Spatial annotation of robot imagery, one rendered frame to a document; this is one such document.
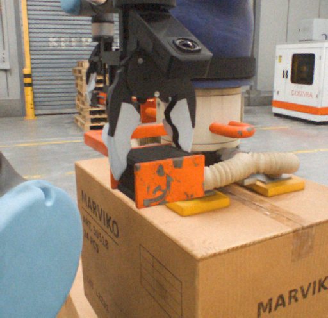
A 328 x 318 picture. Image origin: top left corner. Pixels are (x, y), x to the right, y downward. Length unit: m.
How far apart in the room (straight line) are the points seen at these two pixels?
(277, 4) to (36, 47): 6.74
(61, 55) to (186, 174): 9.63
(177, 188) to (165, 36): 0.17
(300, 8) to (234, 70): 12.08
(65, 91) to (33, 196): 9.82
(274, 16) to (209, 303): 11.82
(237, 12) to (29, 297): 0.64
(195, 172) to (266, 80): 11.71
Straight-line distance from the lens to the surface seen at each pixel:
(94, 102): 1.38
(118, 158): 0.45
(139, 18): 0.43
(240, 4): 0.79
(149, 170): 0.42
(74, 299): 1.46
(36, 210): 0.25
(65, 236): 0.28
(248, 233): 0.63
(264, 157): 0.74
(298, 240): 0.68
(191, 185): 0.46
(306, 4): 12.96
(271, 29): 12.20
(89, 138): 0.67
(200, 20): 0.75
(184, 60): 0.37
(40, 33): 10.01
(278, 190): 0.80
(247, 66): 0.78
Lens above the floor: 1.33
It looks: 13 degrees down
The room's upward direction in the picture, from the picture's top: straight up
